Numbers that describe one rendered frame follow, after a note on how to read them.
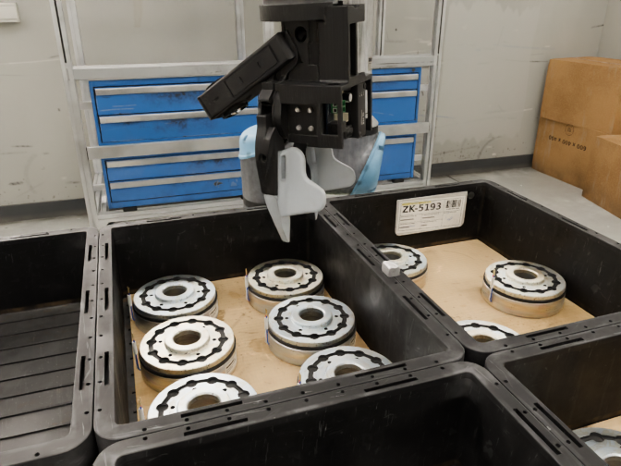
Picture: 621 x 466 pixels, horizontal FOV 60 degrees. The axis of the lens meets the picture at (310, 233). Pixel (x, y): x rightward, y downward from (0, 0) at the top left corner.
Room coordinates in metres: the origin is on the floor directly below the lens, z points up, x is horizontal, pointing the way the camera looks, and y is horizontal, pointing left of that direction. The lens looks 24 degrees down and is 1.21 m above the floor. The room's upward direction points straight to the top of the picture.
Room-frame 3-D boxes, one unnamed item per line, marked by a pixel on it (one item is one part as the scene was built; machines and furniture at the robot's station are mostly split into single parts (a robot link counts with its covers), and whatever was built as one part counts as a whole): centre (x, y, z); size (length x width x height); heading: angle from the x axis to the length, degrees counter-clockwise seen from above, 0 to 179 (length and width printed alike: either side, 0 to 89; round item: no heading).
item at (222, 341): (0.49, 0.13, 0.86); 0.10 x 0.10 x 0.01
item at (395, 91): (2.61, -0.20, 0.60); 0.72 x 0.03 x 0.56; 108
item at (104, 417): (0.51, 0.07, 0.92); 0.40 x 0.30 x 0.02; 19
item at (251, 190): (0.98, 0.07, 0.92); 0.13 x 0.12 x 0.14; 82
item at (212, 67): (2.52, 0.19, 0.91); 1.70 x 0.10 x 0.05; 108
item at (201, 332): (0.49, 0.13, 0.86); 0.05 x 0.05 x 0.01
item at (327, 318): (0.54, 0.00, 0.86); 0.05 x 0.05 x 0.01
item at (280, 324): (0.54, 0.00, 0.86); 0.10 x 0.10 x 0.01
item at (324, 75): (0.49, 0.00, 1.14); 0.09 x 0.08 x 0.12; 63
